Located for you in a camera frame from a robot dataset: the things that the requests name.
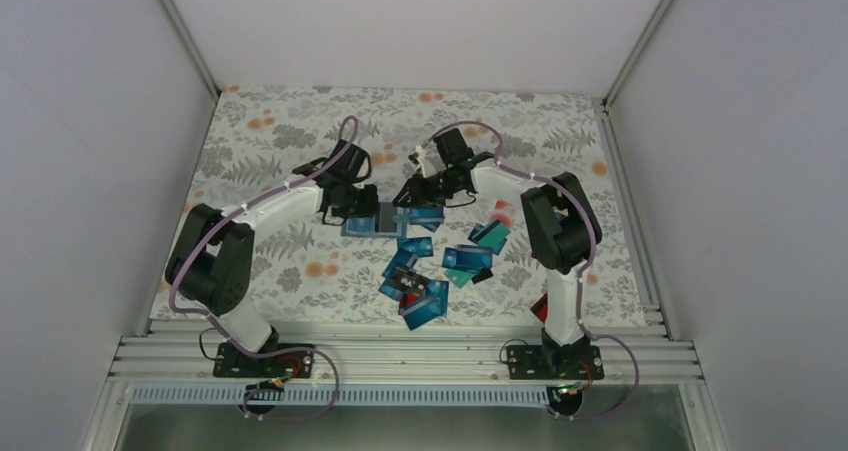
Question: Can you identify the aluminium rail base front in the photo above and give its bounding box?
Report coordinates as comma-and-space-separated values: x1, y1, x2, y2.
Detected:
109, 320, 703, 385

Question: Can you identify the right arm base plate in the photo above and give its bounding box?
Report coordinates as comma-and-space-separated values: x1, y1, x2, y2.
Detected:
504, 344, 605, 381

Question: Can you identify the red card black stripe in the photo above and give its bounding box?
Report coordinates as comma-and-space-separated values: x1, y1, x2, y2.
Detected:
531, 294, 548, 323

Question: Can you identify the blue card stack upper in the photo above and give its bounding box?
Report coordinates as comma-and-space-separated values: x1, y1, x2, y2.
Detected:
409, 207, 445, 232

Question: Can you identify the black visa card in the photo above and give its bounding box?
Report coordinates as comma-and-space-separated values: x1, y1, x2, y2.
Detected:
388, 266, 430, 298
374, 202, 399, 234

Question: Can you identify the blue card middle right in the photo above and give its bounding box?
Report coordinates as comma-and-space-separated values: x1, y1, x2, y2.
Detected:
442, 246, 494, 274

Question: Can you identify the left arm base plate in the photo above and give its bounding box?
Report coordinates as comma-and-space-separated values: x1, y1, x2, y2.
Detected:
212, 343, 315, 379

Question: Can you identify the aluminium frame post right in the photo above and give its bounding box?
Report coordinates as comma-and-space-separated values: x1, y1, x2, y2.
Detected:
601, 0, 677, 112

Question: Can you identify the aluminium frame post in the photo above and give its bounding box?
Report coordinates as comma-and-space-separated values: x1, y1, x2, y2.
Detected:
157, 0, 221, 101
601, 0, 677, 112

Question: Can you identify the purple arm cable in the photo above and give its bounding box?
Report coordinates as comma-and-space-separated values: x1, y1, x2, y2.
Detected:
168, 115, 362, 424
423, 120, 641, 423

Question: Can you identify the aluminium frame post left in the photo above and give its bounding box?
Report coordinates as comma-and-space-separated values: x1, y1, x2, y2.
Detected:
157, 0, 221, 101

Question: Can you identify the floral patterned table mat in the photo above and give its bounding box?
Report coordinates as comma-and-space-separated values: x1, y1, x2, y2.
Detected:
186, 86, 646, 329

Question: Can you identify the grey cable duct front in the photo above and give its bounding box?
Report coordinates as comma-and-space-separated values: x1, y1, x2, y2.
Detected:
129, 383, 549, 408

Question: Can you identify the teal leather card holder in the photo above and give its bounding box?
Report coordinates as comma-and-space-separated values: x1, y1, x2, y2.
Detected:
340, 202, 444, 238

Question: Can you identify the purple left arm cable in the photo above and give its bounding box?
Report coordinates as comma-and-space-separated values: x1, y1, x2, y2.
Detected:
168, 115, 362, 424

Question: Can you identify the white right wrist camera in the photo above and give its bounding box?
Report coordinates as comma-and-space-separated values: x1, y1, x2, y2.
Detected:
408, 145, 432, 178

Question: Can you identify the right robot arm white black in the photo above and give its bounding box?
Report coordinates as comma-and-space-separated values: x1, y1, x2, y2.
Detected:
392, 128, 602, 378

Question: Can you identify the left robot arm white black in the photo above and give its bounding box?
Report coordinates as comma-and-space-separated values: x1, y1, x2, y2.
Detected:
164, 139, 378, 376

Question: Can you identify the small black card piece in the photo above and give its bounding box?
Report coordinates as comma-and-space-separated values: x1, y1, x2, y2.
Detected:
471, 268, 493, 284

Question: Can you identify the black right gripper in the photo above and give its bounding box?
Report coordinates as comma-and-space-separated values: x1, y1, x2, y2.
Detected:
393, 166, 458, 210

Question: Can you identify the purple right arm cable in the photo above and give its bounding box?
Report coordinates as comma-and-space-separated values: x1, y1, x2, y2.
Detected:
423, 120, 641, 423

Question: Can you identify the teal card centre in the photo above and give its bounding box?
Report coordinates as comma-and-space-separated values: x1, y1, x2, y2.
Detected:
444, 269, 478, 288

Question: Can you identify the teal green card right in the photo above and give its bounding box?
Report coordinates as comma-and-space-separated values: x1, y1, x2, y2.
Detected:
468, 219, 511, 255

